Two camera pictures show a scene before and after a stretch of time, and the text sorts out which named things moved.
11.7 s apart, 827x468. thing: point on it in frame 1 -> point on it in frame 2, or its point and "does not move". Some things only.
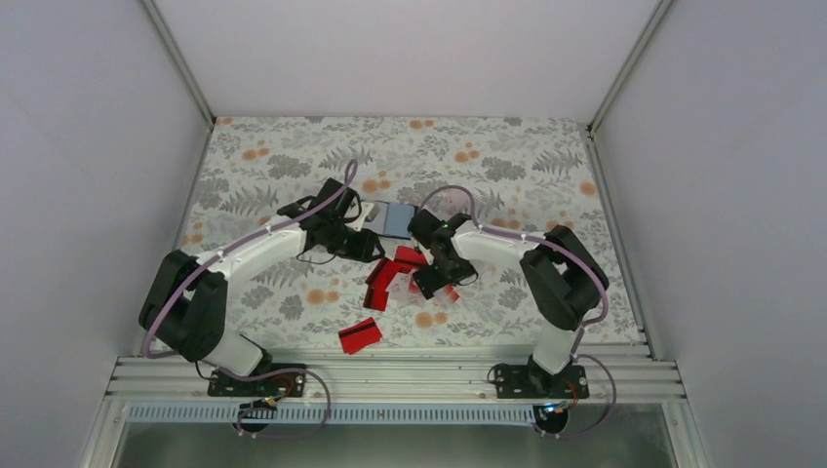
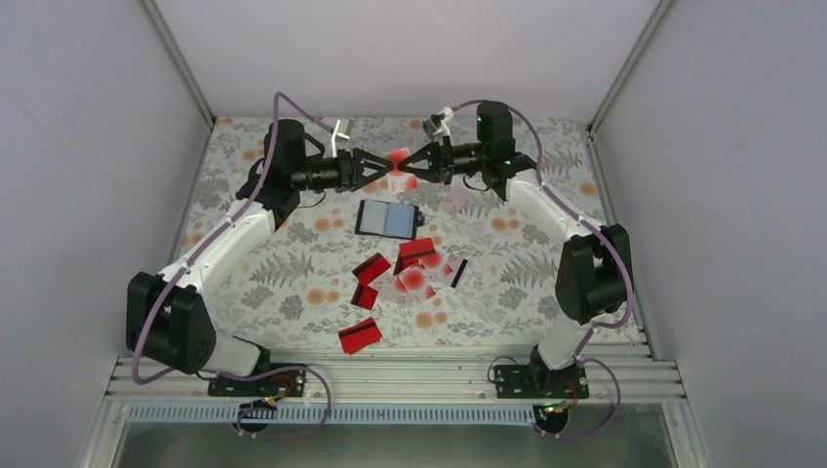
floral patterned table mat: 520,173 does not move
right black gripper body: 451,271 -> 457,163
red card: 375,294 -> 364,296
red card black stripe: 360,335 does not move
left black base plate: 290,384 does not move
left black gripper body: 345,248 -> 323,179
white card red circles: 405,291 -> 400,179
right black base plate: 528,381 does not move
